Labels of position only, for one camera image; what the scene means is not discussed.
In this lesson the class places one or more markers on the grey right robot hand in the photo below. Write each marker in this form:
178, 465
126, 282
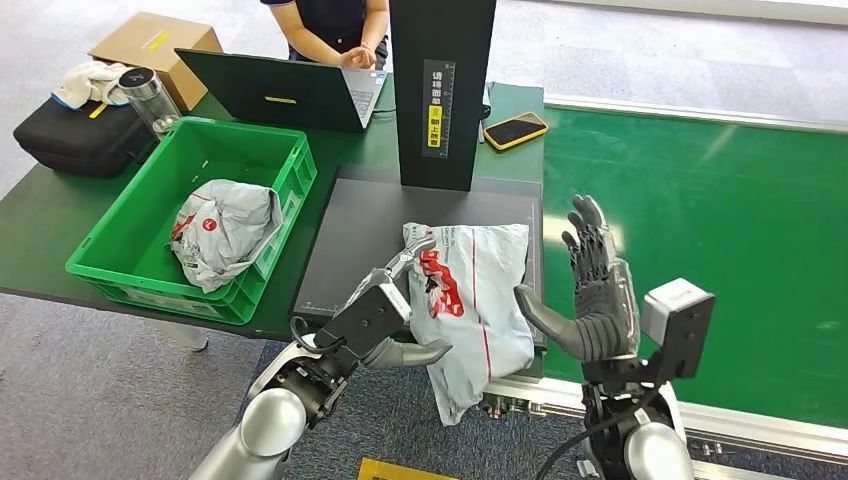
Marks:
599, 311

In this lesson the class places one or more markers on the white towel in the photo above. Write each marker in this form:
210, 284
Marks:
89, 83

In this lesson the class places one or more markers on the aluminium conveyor frame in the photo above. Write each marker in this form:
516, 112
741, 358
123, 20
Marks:
729, 424

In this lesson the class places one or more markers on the black scanner column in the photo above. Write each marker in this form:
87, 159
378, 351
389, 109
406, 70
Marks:
440, 40

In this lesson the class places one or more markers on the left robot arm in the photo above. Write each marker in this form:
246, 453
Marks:
272, 424

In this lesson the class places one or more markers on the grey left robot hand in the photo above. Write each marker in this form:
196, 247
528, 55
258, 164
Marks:
411, 260

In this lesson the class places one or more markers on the crumpled grey courier bag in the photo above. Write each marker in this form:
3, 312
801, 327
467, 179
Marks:
232, 225

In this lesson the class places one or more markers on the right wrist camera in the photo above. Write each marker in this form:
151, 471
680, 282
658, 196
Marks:
682, 318

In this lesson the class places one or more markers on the phone with yellow case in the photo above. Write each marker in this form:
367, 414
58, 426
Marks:
515, 130

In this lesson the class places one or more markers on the black carrying case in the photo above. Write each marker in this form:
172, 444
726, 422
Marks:
79, 139

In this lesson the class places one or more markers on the white courier bag red print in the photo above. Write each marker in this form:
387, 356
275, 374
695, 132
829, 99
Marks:
490, 285

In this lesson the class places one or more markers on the black scanner platform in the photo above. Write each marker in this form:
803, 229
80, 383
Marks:
358, 238

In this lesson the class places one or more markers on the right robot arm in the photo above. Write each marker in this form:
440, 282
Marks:
649, 450

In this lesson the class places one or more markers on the green conveyor belt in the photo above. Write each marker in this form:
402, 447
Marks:
715, 232

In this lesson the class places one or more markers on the person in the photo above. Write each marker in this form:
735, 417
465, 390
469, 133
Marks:
331, 20

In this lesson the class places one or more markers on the green table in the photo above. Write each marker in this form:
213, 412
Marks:
40, 225

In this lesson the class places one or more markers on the yellow floor marker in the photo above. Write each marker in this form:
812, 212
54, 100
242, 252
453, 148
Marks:
391, 472

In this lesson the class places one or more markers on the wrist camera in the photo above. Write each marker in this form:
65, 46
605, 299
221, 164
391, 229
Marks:
361, 324
682, 318

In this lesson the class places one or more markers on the cardboard box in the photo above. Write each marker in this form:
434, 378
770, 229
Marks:
166, 46

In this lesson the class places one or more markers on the dark laptop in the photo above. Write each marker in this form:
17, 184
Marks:
265, 93

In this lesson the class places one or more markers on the glass bottle black lid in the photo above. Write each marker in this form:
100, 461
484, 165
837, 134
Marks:
149, 99

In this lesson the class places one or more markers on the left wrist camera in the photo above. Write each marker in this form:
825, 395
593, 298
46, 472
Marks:
361, 324

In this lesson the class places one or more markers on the green plastic crate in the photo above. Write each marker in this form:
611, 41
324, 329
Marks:
166, 159

